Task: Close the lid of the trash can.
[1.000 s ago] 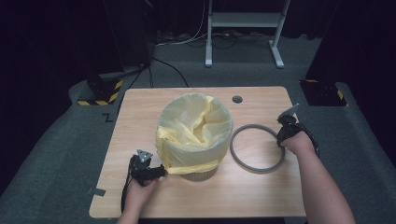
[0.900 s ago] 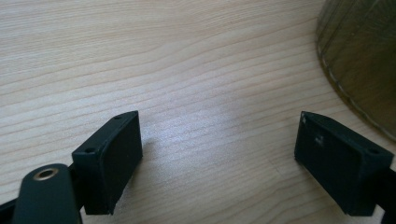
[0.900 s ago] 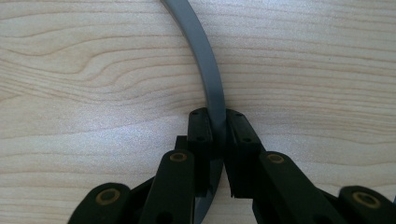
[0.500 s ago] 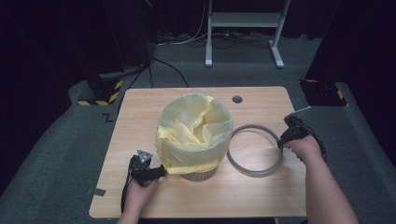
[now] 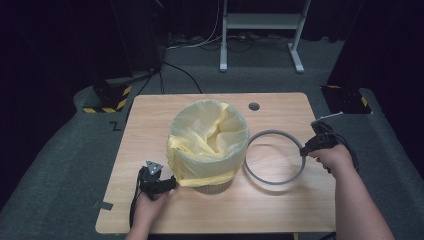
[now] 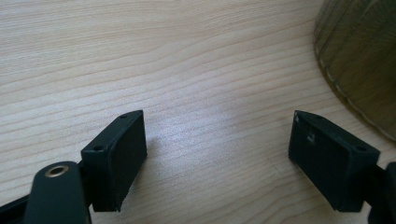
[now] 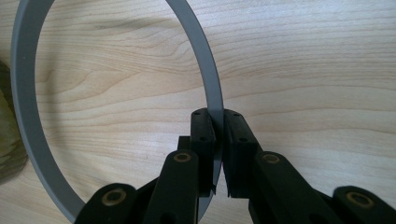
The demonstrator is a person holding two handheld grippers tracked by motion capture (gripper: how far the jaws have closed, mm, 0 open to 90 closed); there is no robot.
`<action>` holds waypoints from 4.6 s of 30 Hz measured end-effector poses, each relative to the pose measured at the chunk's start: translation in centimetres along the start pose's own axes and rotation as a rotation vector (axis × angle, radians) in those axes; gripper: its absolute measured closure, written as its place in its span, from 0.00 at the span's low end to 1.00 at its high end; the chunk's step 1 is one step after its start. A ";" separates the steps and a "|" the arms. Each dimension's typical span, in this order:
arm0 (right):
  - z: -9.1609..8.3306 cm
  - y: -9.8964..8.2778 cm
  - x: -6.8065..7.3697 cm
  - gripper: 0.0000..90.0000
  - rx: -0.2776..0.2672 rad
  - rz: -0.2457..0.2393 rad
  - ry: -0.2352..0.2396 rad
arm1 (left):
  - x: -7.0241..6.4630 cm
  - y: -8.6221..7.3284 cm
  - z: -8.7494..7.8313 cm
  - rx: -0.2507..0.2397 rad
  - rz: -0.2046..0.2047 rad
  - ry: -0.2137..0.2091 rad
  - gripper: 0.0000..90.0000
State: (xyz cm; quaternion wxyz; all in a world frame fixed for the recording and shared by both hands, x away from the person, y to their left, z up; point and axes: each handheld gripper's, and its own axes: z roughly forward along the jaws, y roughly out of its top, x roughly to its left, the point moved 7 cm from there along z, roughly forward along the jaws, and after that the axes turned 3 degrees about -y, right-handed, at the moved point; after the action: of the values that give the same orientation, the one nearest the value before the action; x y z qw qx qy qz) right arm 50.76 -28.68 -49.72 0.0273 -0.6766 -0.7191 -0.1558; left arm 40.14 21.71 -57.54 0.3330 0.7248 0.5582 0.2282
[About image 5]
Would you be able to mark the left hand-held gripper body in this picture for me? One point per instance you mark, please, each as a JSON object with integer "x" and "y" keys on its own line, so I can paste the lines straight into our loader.
{"x": 150, "y": 183}

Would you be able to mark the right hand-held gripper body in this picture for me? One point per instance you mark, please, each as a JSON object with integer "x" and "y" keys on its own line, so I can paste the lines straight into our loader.
{"x": 325, "y": 138}

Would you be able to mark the translucent brown ribbed trash bin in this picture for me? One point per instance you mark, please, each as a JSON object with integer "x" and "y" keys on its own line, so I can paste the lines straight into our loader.
{"x": 213, "y": 188}

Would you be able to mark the yellow plastic trash bag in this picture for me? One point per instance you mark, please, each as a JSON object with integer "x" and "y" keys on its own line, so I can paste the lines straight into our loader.
{"x": 206, "y": 140}

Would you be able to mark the person's right hand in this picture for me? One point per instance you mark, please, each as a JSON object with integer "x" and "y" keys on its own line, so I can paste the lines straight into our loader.
{"x": 335, "y": 160}

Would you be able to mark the black floor base yellow marks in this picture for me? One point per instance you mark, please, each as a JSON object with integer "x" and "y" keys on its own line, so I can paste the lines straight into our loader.
{"x": 346, "y": 100}

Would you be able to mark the grey tape piece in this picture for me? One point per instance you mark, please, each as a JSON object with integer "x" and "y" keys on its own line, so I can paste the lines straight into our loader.
{"x": 103, "y": 205}

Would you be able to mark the black floor tape mark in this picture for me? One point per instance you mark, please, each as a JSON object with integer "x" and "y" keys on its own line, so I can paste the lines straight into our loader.
{"x": 115, "y": 126}

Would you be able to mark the black stand with striped base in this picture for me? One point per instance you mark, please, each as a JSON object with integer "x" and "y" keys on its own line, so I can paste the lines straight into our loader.
{"x": 113, "y": 96}

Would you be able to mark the white metal stand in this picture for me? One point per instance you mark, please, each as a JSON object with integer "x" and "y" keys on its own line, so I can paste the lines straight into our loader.
{"x": 263, "y": 20}

